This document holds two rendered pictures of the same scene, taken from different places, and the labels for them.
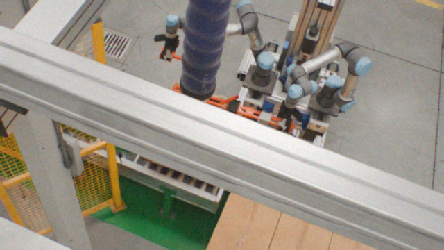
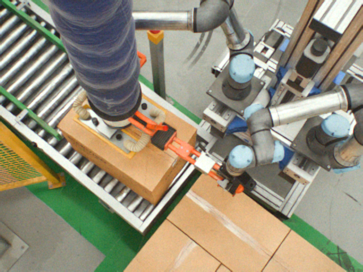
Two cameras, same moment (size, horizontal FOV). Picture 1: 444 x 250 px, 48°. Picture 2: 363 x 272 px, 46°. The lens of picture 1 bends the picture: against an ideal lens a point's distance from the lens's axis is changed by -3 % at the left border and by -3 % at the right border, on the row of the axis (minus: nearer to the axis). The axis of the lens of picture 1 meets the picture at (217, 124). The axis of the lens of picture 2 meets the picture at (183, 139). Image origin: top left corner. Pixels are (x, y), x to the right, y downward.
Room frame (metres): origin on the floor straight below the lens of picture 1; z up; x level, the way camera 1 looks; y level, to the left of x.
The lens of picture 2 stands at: (1.46, -0.39, 3.01)
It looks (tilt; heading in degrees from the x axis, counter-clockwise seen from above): 71 degrees down; 23
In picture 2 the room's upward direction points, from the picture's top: 4 degrees clockwise
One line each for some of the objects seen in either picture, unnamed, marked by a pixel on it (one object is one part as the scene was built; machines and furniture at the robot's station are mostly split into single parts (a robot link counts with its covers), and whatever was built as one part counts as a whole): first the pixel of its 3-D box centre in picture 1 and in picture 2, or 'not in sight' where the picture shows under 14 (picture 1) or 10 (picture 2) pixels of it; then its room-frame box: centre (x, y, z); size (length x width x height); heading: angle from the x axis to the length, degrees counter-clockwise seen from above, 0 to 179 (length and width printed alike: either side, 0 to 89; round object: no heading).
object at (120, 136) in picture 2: not in sight; (107, 130); (1.93, 0.18, 1.15); 0.34 x 0.10 x 0.05; 81
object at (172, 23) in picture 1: (172, 23); not in sight; (2.33, 0.40, 1.55); 0.09 x 0.08 x 0.11; 113
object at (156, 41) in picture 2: not in sight; (158, 73); (2.58, 0.28, 0.50); 0.07 x 0.07 x 1.00; 78
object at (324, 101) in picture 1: (327, 95); (324, 137); (2.38, -0.74, 1.09); 0.15 x 0.15 x 0.10
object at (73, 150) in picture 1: (62, 151); not in sight; (1.24, 0.75, 1.62); 0.20 x 0.05 x 0.30; 78
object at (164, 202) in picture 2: (233, 164); (179, 183); (1.97, -0.17, 0.58); 0.70 x 0.03 x 0.06; 168
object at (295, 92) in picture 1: (294, 94); (240, 158); (1.94, -0.41, 1.56); 0.09 x 0.08 x 0.11; 129
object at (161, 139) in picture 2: (232, 107); (163, 136); (1.99, -0.08, 1.26); 0.10 x 0.08 x 0.06; 171
